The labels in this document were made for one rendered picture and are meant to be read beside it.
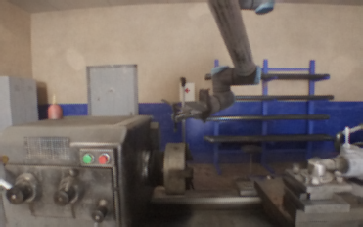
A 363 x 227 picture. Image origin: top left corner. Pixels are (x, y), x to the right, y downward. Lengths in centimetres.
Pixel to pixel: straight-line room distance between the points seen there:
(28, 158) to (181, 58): 346
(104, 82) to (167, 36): 166
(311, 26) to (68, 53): 526
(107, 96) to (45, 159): 344
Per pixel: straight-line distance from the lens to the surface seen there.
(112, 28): 446
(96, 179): 76
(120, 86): 411
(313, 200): 86
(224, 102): 93
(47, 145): 83
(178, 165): 83
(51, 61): 500
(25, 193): 88
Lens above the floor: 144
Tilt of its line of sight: 5 degrees down
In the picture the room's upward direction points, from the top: 1 degrees counter-clockwise
